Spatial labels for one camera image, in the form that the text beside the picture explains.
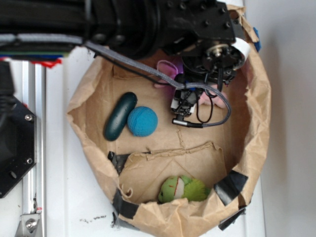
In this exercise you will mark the dark teal oblong capsule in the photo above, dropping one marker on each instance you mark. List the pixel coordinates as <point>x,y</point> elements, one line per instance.
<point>119,115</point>

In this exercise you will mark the blue ball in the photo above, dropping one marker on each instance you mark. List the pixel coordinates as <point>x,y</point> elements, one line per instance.
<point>142,121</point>

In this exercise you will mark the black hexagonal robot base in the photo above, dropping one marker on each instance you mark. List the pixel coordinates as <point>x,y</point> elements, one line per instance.
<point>17,135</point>

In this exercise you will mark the pink plush bunny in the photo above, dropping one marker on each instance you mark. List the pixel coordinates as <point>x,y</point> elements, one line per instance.
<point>173,68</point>

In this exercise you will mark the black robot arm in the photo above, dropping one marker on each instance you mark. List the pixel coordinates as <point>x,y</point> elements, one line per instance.
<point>45,29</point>

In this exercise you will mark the green plush frog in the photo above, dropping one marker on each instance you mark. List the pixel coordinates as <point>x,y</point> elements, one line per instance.
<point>177,187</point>

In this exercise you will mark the brown paper bag bin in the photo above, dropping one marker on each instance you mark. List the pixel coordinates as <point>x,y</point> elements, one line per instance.
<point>131,170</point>

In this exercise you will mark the metal corner bracket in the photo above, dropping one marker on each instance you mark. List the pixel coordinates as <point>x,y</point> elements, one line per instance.
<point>29,226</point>

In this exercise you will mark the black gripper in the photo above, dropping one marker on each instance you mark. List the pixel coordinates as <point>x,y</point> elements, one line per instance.
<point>211,44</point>

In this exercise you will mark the aluminium extrusion rail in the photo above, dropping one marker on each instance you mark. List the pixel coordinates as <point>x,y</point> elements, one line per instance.
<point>33,183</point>

